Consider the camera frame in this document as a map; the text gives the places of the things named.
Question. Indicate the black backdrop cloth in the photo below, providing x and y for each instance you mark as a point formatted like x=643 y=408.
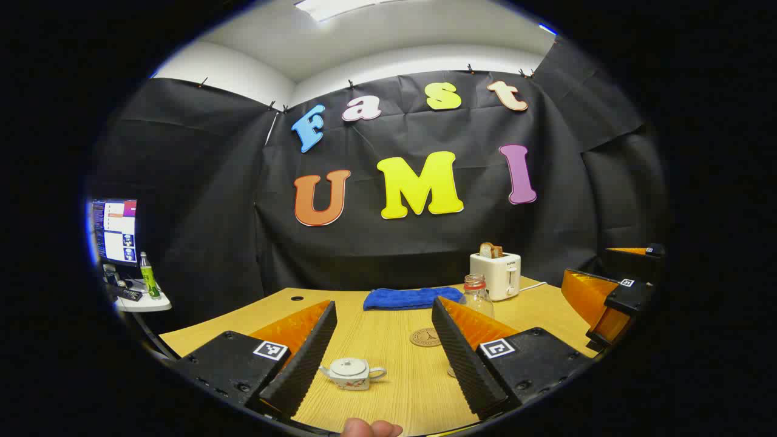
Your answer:
x=212 y=212

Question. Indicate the white teacup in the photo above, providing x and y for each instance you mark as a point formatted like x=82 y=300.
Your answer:
x=352 y=380

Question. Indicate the brown bread slice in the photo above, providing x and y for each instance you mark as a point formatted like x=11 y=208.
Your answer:
x=497 y=251

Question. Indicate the blue towel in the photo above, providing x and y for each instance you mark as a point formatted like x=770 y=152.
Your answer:
x=407 y=298

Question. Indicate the round wooden coaster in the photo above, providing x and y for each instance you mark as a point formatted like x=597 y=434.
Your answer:
x=424 y=337

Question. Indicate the white toaster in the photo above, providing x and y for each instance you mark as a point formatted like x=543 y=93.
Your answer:
x=495 y=276

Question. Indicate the green drink bottle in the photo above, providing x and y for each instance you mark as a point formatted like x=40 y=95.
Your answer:
x=149 y=282

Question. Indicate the ceiling light panel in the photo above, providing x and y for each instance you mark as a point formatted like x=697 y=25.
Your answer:
x=328 y=7

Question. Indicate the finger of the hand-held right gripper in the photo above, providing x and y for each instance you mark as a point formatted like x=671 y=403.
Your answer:
x=631 y=250
x=586 y=294

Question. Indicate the white side table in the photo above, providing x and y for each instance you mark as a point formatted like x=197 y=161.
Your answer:
x=152 y=303

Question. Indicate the light bread slice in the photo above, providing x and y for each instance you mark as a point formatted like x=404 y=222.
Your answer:
x=485 y=250

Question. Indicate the computer monitor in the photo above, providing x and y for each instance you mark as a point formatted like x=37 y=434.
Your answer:
x=115 y=233

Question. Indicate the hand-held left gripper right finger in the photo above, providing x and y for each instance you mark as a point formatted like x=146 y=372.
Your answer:
x=461 y=358

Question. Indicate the black keyboard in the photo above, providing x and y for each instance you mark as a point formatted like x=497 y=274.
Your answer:
x=132 y=296

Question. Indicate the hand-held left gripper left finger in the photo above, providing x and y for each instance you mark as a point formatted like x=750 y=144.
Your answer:
x=303 y=358

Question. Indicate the clear plastic water bottle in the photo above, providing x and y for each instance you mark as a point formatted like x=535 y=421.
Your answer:
x=476 y=300

